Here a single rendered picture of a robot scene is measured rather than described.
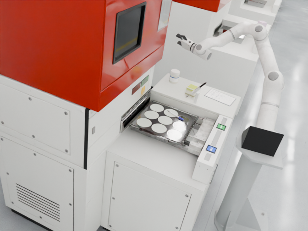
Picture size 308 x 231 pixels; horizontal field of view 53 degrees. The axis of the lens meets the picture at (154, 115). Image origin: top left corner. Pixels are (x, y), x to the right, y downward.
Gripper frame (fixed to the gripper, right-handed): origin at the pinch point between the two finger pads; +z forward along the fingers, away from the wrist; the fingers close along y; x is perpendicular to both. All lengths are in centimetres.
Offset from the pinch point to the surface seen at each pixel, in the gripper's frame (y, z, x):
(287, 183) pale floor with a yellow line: 121, -135, -13
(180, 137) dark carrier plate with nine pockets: -23, -63, -73
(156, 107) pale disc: -11, -31, -62
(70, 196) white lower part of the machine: -24, -33, -144
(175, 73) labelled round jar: -6.7, -22.7, -30.5
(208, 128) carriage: -6, -69, -52
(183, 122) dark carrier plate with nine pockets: -13, -55, -61
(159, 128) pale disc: -23, -48, -76
